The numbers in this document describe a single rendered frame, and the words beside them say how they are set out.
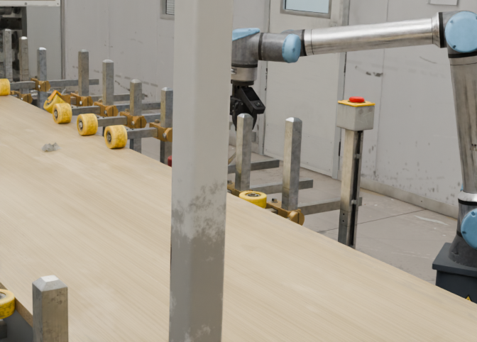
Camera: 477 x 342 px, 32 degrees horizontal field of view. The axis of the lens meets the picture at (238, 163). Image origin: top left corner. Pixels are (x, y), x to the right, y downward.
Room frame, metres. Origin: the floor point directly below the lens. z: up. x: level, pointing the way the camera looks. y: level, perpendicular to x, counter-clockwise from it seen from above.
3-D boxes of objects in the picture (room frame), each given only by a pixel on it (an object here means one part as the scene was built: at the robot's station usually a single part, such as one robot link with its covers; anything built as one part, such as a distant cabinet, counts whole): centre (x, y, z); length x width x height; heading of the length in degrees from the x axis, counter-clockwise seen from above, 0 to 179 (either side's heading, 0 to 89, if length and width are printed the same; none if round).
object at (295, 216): (2.38, -0.14, 0.84); 0.13 x 0.06 x 0.05; 34
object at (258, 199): (2.34, -0.05, 0.85); 0.08 x 0.08 x 0.11
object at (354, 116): (2.15, -0.30, 1.18); 0.07 x 0.07 x 0.08; 34
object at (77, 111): (3.47, 0.52, 0.95); 0.50 x 0.04 x 0.04; 124
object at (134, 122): (3.21, 0.42, 0.95); 0.13 x 0.06 x 0.05; 34
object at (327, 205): (2.45, -0.21, 0.83); 0.43 x 0.03 x 0.04; 124
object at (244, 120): (2.57, -0.01, 0.86); 0.03 x 0.03 x 0.48; 34
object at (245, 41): (2.73, -0.01, 1.29); 0.10 x 0.09 x 0.12; 78
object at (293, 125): (2.36, -0.15, 0.89); 0.03 x 0.03 x 0.48; 34
